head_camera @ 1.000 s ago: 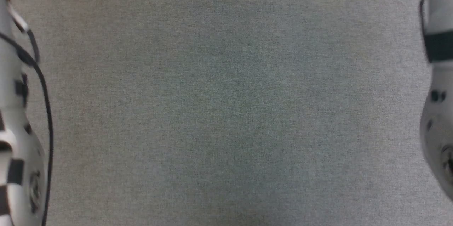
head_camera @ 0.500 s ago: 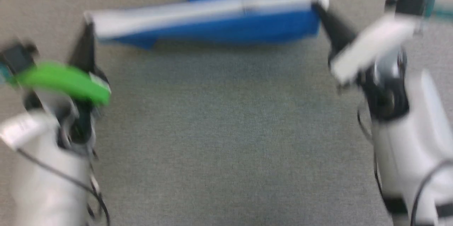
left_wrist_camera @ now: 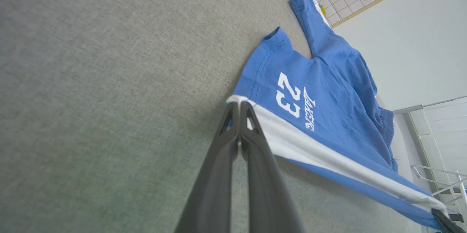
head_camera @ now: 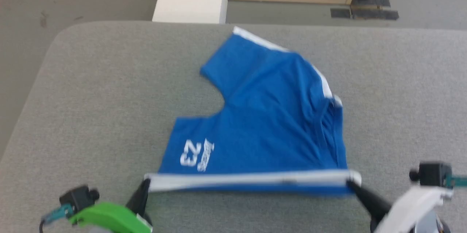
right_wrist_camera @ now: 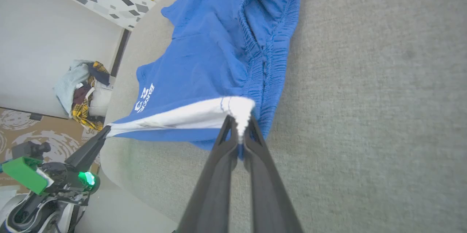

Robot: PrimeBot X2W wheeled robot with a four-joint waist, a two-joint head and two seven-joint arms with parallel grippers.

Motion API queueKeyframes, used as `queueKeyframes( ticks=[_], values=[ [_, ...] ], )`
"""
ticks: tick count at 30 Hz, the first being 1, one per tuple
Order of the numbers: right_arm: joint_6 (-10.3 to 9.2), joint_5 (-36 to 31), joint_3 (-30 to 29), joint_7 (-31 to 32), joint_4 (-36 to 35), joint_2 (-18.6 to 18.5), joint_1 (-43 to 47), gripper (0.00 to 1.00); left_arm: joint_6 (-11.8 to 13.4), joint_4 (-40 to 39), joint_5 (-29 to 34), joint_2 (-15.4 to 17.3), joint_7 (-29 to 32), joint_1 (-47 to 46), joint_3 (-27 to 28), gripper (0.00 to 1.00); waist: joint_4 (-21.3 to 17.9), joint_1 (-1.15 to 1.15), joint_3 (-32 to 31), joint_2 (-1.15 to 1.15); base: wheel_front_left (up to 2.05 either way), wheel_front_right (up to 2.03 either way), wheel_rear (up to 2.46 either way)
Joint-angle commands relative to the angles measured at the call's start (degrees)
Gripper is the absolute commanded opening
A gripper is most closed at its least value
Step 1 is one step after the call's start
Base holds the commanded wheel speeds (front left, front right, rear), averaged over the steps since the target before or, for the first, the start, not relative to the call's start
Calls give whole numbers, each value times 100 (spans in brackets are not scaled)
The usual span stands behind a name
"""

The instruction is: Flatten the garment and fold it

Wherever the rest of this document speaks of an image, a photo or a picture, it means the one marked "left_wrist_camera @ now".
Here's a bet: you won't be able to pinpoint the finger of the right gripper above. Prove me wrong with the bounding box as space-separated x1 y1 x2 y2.
432 209 466 233

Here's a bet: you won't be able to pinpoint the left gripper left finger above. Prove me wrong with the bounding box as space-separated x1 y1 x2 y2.
175 102 242 233

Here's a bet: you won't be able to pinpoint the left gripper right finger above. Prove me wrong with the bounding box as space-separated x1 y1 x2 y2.
239 101 305 233

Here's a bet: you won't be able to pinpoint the blue white basketball shorts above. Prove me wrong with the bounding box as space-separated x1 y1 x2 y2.
226 0 450 231

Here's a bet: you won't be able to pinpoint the white metal railing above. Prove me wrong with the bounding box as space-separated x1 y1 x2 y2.
410 164 467 223

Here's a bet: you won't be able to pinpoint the grey fabric sofa surface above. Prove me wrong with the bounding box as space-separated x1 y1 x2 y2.
0 0 433 233

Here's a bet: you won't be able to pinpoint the white metal door frame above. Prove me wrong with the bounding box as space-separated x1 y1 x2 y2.
393 96 467 190

